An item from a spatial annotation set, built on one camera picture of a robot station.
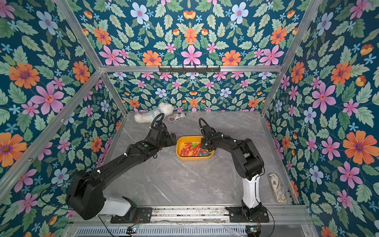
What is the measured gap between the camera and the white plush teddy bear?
1040 millimetres

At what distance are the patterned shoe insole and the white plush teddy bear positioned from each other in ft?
2.77

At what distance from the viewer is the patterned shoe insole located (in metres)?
0.78
